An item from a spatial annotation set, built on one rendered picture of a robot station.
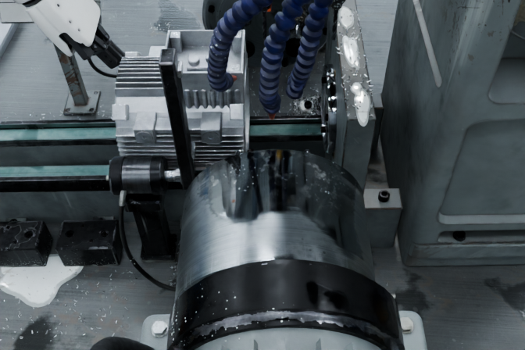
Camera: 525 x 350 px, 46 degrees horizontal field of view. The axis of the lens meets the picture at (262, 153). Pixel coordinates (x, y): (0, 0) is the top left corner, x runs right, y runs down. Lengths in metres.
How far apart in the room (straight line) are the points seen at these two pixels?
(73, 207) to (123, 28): 0.58
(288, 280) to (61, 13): 0.64
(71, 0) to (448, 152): 0.59
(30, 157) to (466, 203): 0.78
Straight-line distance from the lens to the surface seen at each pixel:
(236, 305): 0.43
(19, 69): 1.55
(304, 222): 0.71
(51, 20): 0.97
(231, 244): 0.70
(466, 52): 0.75
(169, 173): 0.94
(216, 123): 0.92
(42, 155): 1.22
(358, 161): 0.90
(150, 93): 0.96
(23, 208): 1.19
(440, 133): 0.85
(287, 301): 0.42
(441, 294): 1.10
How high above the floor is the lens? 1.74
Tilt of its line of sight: 49 degrees down
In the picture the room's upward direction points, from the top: 2 degrees counter-clockwise
